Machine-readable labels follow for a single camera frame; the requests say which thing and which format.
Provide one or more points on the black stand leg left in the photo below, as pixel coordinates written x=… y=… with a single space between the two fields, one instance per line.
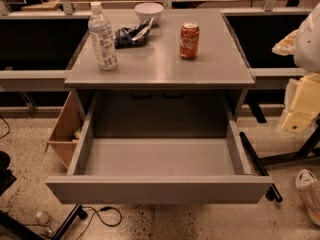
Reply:
x=77 y=212

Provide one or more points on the white bowl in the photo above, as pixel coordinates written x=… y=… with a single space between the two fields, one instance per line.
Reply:
x=145 y=11

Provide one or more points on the padded gripper body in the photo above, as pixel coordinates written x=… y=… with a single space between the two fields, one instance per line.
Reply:
x=308 y=47

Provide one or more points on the cardboard box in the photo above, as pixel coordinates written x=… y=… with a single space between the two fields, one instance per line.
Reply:
x=62 y=139

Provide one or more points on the clear plastic bottle on floor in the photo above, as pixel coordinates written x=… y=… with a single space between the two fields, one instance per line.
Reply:
x=45 y=219

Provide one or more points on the clear plastic water bottle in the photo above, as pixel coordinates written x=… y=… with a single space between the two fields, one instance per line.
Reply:
x=100 y=29

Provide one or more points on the grey cabinet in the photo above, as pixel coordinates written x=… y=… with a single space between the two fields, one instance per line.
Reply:
x=218 y=65

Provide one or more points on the dark blue chip bag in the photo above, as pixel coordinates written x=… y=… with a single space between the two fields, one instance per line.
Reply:
x=137 y=36

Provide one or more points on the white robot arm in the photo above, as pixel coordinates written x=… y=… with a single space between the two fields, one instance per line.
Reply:
x=303 y=44

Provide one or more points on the grey top drawer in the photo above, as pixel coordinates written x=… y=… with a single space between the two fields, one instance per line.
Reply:
x=159 y=151

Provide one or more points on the red soda can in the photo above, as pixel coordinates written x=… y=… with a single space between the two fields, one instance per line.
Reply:
x=189 y=40

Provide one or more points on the white orange sneaker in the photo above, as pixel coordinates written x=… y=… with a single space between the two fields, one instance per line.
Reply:
x=308 y=188

